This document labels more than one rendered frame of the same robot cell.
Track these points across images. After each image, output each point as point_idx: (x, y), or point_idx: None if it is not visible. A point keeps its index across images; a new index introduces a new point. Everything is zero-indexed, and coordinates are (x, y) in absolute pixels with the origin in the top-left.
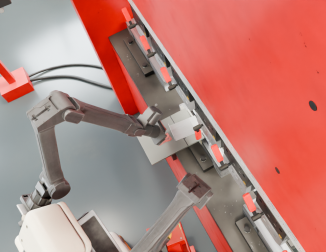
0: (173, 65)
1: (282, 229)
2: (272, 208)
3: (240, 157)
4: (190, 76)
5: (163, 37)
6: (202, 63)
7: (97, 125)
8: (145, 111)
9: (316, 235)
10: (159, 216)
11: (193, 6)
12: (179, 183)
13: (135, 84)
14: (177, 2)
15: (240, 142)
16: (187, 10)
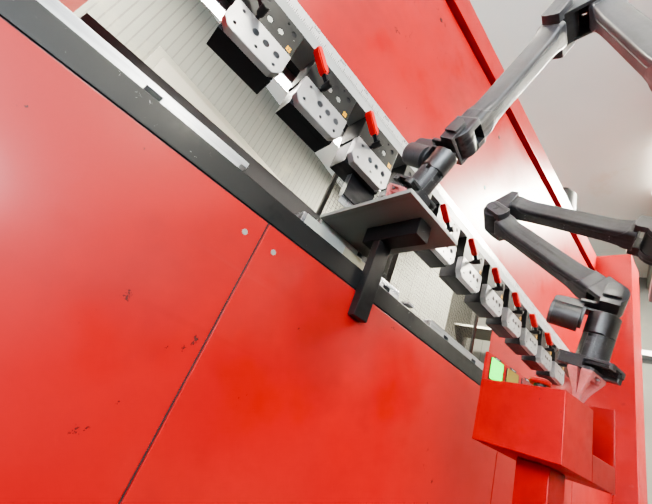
0: (378, 118)
1: (482, 255)
2: (477, 239)
3: (457, 205)
4: (415, 132)
5: (379, 81)
6: (442, 119)
7: (529, 83)
8: (427, 139)
9: None
10: (555, 206)
11: (451, 81)
12: (505, 206)
13: (159, 123)
14: (434, 70)
15: (461, 186)
16: (444, 80)
